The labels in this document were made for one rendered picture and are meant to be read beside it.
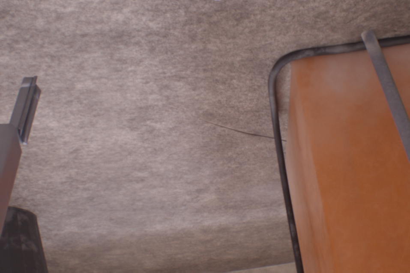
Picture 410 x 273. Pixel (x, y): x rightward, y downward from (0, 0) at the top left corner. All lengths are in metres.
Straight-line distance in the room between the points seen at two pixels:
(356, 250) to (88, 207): 0.90
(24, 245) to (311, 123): 0.86
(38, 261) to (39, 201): 0.15
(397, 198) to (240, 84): 0.35
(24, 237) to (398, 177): 0.98
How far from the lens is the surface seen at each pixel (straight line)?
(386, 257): 1.04
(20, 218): 1.72
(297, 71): 1.14
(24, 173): 1.50
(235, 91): 1.22
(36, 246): 1.73
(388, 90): 1.04
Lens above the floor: 0.54
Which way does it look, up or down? 24 degrees down
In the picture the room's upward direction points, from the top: 172 degrees clockwise
